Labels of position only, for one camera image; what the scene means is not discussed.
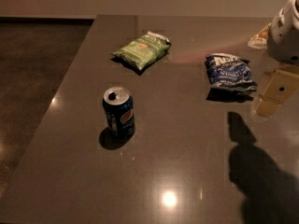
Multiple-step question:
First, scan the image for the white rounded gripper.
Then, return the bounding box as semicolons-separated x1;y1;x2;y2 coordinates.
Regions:
253;0;299;118

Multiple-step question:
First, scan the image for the blue Pepsi soda can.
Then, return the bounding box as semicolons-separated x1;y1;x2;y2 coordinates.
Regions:
102;87;135;139

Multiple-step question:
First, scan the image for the white and orange snack packet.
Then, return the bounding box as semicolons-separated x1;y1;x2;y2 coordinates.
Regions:
248;24;271;49

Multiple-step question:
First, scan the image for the blue chip bag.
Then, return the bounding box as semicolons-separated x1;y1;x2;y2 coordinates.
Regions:
206;53;257;93

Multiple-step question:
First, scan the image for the green chip bag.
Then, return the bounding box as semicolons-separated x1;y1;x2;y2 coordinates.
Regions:
112;31;171;71

